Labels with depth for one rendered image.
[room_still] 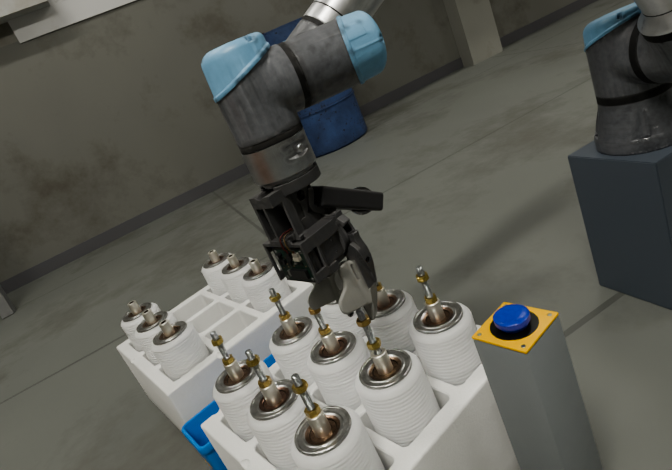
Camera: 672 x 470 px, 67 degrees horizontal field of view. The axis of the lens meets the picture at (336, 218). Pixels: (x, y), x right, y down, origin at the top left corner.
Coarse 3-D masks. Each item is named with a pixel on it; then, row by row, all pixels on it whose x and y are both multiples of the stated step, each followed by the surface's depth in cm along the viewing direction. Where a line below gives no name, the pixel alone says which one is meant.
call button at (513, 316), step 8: (512, 304) 58; (496, 312) 58; (504, 312) 57; (512, 312) 57; (520, 312) 56; (528, 312) 56; (496, 320) 57; (504, 320) 56; (512, 320) 56; (520, 320) 55; (528, 320) 56; (504, 328) 56; (512, 328) 55; (520, 328) 55
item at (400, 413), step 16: (416, 368) 67; (400, 384) 66; (416, 384) 66; (368, 400) 67; (384, 400) 65; (400, 400) 66; (416, 400) 66; (432, 400) 69; (384, 416) 67; (400, 416) 66; (416, 416) 67; (432, 416) 68; (384, 432) 68; (400, 432) 67; (416, 432) 67
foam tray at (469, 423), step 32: (416, 352) 82; (448, 384) 72; (480, 384) 70; (224, 416) 86; (448, 416) 67; (480, 416) 70; (224, 448) 79; (256, 448) 77; (384, 448) 66; (416, 448) 64; (448, 448) 66; (480, 448) 70; (512, 448) 75
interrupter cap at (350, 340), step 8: (336, 336) 81; (344, 336) 80; (352, 336) 79; (320, 344) 80; (344, 344) 78; (352, 344) 77; (312, 352) 79; (320, 352) 79; (336, 352) 77; (344, 352) 76; (312, 360) 77; (320, 360) 77; (328, 360) 76; (336, 360) 75
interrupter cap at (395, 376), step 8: (392, 352) 72; (400, 352) 71; (368, 360) 72; (392, 360) 70; (400, 360) 69; (408, 360) 68; (360, 368) 71; (368, 368) 70; (400, 368) 68; (408, 368) 67; (360, 376) 69; (368, 376) 69; (376, 376) 69; (384, 376) 68; (392, 376) 67; (400, 376) 66; (368, 384) 67; (376, 384) 67; (384, 384) 66; (392, 384) 66
